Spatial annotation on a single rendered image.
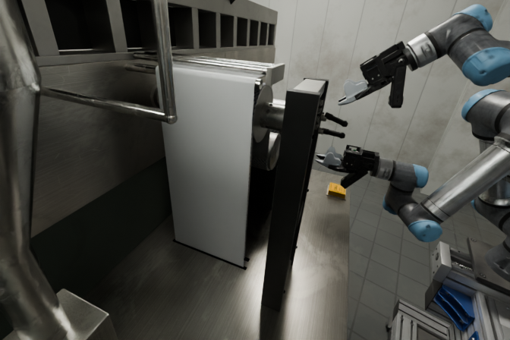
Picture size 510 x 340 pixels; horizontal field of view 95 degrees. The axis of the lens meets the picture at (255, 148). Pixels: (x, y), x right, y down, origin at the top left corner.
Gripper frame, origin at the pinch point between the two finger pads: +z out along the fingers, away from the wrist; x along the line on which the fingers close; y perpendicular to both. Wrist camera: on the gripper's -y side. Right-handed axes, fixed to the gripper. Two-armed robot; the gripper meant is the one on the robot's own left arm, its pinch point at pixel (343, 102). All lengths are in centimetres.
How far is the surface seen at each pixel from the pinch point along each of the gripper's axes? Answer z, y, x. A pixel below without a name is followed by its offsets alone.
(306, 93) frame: -1.8, 11.4, 41.3
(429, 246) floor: 14, -163, -111
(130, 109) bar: 16, 23, 54
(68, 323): 31, 5, 69
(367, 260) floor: 52, -131, -74
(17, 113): 10, 23, 68
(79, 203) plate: 50, 18, 52
